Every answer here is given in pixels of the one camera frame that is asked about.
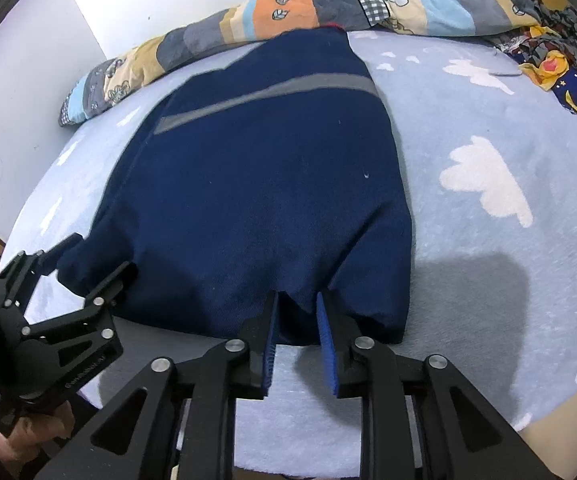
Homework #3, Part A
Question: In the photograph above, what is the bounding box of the person's left hand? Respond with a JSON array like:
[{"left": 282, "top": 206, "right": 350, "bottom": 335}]
[{"left": 0, "top": 402, "right": 76, "bottom": 471}]

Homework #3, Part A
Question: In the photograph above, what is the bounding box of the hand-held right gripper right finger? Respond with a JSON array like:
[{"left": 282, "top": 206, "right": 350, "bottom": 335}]
[{"left": 316, "top": 290, "right": 562, "bottom": 480}]

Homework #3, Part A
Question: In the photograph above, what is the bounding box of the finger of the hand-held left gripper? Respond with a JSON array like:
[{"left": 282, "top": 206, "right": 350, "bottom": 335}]
[
  {"left": 0, "top": 232, "right": 84, "bottom": 308},
  {"left": 18, "top": 261, "right": 138, "bottom": 342}
]

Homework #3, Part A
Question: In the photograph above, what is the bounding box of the navy jacket with red collar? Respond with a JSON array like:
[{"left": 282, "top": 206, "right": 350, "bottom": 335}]
[{"left": 56, "top": 22, "right": 414, "bottom": 346}]

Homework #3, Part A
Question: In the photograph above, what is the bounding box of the grey yellow patterned cloth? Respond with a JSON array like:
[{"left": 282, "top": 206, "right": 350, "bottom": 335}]
[{"left": 493, "top": 0, "right": 577, "bottom": 78}]

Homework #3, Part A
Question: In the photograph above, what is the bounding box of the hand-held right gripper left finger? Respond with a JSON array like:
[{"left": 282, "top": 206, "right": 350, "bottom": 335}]
[{"left": 31, "top": 290, "right": 282, "bottom": 480}]

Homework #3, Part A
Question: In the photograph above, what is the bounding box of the rolled patchwork quilt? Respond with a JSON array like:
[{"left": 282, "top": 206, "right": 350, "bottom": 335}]
[{"left": 58, "top": 0, "right": 544, "bottom": 128}]

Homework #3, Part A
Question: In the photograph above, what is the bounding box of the light blue cloud bedsheet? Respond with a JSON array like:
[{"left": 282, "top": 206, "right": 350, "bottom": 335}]
[{"left": 0, "top": 27, "right": 577, "bottom": 480}]

